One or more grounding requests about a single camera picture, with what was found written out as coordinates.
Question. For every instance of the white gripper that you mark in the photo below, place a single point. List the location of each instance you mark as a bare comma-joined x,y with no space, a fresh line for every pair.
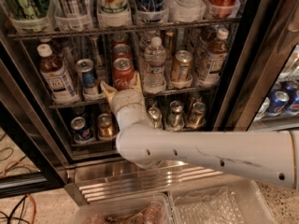
125,99

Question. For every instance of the red coke can front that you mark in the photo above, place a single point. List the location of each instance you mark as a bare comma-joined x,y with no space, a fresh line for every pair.
123,72

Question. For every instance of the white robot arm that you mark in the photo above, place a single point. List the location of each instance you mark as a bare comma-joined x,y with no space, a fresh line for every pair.
269,157

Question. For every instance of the red coke can behind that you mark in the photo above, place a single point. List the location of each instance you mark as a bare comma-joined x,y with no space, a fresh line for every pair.
122,51

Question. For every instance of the blue pepsi can middle shelf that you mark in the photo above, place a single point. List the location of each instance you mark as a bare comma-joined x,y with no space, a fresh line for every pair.
86,72

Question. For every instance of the blue pepsi can shelf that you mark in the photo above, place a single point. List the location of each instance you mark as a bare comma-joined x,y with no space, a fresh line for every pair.
81,129
86,72

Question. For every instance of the silver can bottom shelf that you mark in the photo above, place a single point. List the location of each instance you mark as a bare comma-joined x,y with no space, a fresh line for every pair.
155,116

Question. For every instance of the silver can shelf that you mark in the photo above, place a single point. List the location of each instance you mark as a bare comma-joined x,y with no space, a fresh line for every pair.
155,116
74,8

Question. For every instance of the gold can bottom left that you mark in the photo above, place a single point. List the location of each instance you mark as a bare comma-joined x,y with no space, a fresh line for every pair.
106,128

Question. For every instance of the gold can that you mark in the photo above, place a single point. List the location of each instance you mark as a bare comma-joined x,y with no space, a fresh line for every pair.
197,113
106,128

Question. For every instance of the blue pepsi can bottom shelf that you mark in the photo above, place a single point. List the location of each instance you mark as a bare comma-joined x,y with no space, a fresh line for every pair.
81,129

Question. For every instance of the green silver can bottom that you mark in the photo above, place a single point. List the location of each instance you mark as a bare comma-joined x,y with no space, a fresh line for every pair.
174,114

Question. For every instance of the gold can middle shelf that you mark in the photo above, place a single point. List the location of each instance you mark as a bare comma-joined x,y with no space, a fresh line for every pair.
181,66

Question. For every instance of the gold can bottom right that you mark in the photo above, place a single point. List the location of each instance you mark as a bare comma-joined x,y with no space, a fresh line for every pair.
197,113

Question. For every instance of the silver can top shelf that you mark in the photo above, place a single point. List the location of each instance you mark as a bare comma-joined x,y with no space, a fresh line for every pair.
74,8

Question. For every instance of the steel fridge bottom grille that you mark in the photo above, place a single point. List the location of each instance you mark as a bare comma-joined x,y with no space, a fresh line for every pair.
110,177

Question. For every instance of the fridge left glass door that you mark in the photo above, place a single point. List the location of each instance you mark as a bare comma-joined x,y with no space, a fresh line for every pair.
15,119

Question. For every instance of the fridge glass door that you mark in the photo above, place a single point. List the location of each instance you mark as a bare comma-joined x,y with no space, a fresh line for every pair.
15,119
265,37

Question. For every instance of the green can top shelf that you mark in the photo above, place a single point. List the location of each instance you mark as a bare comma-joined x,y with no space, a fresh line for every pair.
28,9

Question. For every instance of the fridge right glass door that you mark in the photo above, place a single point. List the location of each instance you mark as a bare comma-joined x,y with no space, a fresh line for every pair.
265,37

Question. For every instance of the pepsi can right fridge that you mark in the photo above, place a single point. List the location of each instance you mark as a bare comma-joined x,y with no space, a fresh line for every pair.
278,99

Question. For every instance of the clear water bottle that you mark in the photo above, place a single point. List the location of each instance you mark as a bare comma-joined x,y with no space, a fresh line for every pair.
154,60

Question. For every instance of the tea bottle left white cap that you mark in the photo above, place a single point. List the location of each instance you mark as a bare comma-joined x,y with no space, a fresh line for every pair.
53,70

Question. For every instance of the tea bottle white cap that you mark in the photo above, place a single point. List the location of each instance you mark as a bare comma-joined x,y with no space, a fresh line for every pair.
53,70
214,56

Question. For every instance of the tea bottle right white cap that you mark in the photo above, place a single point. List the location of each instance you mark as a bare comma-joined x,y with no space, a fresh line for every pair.
214,56

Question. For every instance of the clear plastic bin left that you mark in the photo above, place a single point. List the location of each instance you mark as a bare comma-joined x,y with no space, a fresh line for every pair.
140,209

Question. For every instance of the clear plastic bin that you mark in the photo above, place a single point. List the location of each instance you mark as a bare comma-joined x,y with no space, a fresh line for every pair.
219,201
140,209

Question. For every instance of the clear plastic bin right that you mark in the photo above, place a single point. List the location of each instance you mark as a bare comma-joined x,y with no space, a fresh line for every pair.
219,201

